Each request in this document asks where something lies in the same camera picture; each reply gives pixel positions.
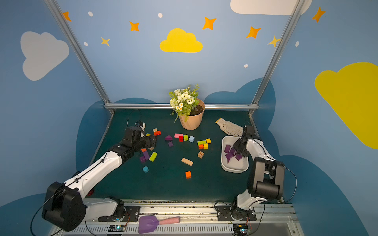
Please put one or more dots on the white green flower bouquet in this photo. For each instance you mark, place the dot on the white green flower bouquet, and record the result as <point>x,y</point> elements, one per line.
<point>183,101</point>

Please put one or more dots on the pale wooden long block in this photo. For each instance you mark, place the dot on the pale wooden long block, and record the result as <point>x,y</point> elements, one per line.
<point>186,161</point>

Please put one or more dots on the lime green bar block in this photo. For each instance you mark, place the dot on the lime green bar block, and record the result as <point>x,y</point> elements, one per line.
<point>153,157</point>

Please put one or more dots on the purple long block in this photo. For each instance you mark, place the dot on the purple long block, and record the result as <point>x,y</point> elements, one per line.
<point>146,155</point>

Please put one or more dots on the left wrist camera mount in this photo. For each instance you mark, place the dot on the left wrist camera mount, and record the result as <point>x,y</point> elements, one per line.
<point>141,125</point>

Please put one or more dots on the purple triangle prism block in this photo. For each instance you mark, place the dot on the purple triangle prism block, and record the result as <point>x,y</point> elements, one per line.
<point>168,138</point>

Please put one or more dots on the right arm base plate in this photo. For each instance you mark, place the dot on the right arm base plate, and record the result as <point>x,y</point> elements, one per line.
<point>228,213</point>

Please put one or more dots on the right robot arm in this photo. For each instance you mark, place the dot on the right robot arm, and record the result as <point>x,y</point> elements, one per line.
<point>266,179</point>

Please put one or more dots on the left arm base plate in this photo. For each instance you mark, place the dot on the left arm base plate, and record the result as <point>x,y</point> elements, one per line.
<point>128,214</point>

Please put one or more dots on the white storage bin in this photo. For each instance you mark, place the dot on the white storage bin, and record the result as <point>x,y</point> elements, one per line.
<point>234,166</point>

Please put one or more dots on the pink flower pot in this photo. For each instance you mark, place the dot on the pink flower pot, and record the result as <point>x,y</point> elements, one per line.
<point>193,122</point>

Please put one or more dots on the orange cube block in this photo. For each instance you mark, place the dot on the orange cube block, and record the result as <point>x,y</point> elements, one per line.
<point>188,175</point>

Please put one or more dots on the pink rectangular block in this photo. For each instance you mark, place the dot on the pink rectangular block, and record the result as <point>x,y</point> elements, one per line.
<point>177,135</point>

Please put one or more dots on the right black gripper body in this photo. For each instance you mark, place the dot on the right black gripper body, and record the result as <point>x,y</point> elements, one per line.
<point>240,146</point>

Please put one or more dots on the wooden number cube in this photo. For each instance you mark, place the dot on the wooden number cube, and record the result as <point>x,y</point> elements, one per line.
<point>200,154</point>

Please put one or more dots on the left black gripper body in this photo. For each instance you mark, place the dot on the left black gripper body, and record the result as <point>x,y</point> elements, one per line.
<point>147,141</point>

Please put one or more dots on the purple pink toy shovel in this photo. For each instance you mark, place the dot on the purple pink toy shovel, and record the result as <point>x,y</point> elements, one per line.
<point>149,223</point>

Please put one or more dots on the purple wedge block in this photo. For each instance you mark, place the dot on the purple wedge block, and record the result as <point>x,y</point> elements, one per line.
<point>228,159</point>

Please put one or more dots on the white knit work glove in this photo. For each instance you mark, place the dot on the white knit work glove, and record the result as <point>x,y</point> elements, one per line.
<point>229,128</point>

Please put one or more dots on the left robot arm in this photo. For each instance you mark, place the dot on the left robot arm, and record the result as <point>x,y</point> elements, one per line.
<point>65,204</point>

